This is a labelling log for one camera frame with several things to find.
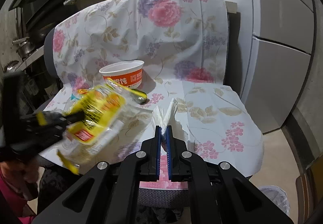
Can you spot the steel lid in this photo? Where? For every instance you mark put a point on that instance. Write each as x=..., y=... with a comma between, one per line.
x=12, y=66

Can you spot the beige side counter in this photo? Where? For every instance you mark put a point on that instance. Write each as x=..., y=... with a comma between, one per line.
x=231, y=7

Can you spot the floral cloth cover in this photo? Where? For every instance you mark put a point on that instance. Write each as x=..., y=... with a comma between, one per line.
x=176, y=50

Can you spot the black wok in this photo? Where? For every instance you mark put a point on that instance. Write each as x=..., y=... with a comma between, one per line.
x=41, y=32

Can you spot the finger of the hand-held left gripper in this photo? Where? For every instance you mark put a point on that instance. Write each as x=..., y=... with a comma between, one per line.
x=74, y=116

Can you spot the kitchen counter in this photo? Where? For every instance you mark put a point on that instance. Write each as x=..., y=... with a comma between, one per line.
x=32, y=57

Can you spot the grey leopard print pants leg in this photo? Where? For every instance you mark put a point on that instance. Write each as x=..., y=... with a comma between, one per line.
x=156, y=215
x=53, y=183

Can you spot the orange paper noodle bowl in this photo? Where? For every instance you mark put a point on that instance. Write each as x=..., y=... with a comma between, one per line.
x=126, y=77

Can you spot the clear yellow plastic bag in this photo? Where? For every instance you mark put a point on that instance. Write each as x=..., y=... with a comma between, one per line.
x=101, y=108

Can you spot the steel pot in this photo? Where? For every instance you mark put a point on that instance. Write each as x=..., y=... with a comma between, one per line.
x=25, y=48

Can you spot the white tissue paper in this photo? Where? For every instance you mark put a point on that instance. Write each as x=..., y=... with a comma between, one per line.
x=161, y=118

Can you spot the black trash bin white liner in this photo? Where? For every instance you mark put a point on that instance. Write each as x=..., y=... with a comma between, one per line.
x=275, y=198

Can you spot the person's left forearm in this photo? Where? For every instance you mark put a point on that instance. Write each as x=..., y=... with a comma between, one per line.
x=15, y=188

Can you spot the grey refrigerator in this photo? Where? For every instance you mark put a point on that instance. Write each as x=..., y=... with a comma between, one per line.
x=277, y=62

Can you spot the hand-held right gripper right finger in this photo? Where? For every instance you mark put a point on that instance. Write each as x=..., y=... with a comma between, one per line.
x=169, y=153

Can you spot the grey office chair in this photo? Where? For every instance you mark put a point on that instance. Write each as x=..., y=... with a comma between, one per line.
x=161, y=196

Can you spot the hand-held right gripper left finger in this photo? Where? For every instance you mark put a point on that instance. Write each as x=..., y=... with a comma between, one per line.
x=158, y=153

